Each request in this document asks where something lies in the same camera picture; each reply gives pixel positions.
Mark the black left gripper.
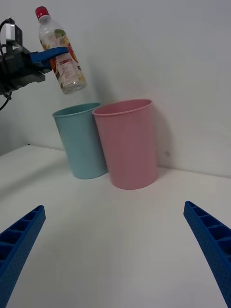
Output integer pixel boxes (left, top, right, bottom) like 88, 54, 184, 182
0, 47, 69, 95

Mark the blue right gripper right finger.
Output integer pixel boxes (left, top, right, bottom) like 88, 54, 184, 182
183, 201, 231, 308

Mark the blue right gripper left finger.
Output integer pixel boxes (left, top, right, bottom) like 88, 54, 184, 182
0, 205, 46, 308

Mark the clear bottle with red cap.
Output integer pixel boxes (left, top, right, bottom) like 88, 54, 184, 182
35, 6, 88, 95

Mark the pale blue plastic bin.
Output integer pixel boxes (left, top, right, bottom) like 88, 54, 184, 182
52, 103, 109, 180

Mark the pink plastic bin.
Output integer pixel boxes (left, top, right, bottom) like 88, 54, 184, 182
92, 98, 159, 190

